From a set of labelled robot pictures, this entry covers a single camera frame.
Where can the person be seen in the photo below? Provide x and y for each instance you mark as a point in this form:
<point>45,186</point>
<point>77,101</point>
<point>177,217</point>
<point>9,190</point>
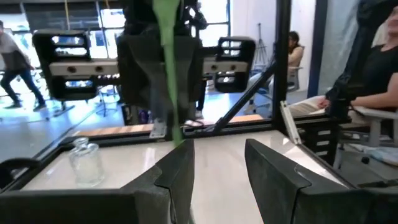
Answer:
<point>201,99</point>
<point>379,71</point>
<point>12,56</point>
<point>295,56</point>

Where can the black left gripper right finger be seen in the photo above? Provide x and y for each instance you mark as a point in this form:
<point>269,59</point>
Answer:
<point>311,205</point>

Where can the clear glass vase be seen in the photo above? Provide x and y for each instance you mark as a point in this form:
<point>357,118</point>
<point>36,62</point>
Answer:
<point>87,168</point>

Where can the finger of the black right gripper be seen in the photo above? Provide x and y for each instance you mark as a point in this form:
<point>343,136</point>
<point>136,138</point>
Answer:
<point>189,74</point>
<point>140,71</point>

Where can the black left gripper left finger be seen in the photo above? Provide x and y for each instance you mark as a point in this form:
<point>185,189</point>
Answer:
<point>93,207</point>

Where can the grey office chair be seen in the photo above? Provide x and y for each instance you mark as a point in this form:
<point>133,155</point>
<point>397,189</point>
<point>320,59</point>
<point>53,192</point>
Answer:
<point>376,124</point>

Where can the black tripod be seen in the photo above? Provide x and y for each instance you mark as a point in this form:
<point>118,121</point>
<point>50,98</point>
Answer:
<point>259,34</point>

